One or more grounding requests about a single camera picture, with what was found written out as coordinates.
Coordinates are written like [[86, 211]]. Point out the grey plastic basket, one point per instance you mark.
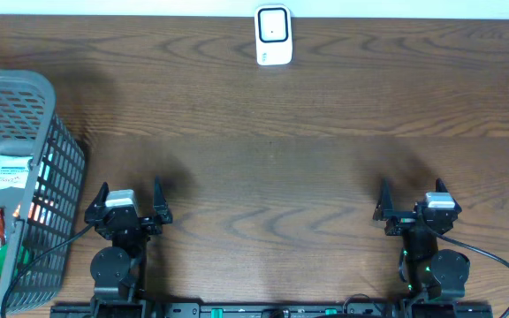
[[29, 126]]

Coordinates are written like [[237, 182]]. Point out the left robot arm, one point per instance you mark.
[[119, 269]]

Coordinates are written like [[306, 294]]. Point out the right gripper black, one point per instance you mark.
[[385, 210]]

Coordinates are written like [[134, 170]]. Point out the green lid jar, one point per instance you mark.
[[3, 251]]

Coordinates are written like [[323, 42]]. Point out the small orange box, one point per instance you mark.
[[42, 213]]

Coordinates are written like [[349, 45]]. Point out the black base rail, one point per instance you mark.
[[354, 308]]

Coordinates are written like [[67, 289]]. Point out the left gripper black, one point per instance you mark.
[[153, 227]]

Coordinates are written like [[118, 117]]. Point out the white barcode scanner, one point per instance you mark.
[[273, 35]]

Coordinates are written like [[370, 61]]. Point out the teal wet wipes pack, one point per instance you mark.
[[14, 171]]

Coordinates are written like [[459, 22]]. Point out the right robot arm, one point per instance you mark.
[[436, 277]]

